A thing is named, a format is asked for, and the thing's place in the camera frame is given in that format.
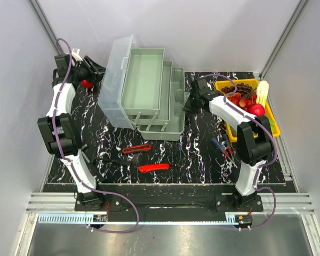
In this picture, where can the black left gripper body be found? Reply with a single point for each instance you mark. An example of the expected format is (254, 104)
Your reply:
(82, 72)

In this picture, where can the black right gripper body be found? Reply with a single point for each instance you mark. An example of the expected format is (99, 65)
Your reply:
(192, 100)

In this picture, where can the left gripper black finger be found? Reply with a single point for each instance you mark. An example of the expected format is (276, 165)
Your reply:
(93, 66)
(94, 78)

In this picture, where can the translucent green tool box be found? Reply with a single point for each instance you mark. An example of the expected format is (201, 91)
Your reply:
(143, 91)

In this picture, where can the red utility knife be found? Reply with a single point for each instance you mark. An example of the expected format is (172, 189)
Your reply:
(153, 167)
(137, 149)

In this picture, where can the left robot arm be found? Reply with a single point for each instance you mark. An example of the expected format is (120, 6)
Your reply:
(58, 130)

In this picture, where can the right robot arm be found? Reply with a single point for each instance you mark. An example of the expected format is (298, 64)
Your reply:
(255, 145)

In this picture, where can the red plastic apple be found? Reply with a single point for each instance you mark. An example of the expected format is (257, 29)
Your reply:
(87, 84)

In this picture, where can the yellow plastic fruit tray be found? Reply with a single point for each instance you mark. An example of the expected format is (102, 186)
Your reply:
(253, 82)

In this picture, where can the dark purple grape bunch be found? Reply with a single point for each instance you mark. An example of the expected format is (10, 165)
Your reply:
(242, 88)

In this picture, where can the white corn cob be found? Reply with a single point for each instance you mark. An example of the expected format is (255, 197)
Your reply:
(262, 93)

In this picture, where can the small hammer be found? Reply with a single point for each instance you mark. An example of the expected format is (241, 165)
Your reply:
(83, 149)

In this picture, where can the green pepper toy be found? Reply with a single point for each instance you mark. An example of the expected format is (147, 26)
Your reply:
(273, 126)

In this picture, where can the blue handled screwdriver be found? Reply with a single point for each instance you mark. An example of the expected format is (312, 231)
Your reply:
(219, 147)

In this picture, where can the aluminium frame post left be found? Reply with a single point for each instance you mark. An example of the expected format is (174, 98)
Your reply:
(53, 37)

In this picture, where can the aluminium frame post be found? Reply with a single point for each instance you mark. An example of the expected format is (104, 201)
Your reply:
(295, 16)
(53, 37)

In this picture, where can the black handled tool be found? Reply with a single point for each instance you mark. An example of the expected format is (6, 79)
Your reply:
(116, 161)

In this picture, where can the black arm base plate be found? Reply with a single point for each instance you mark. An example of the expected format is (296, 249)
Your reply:
(170, 208)

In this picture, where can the aluminium front rail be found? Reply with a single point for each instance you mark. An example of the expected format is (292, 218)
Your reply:
(60, 208)

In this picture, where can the aluminium frame post right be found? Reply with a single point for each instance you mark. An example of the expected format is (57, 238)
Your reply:
(295, 16)

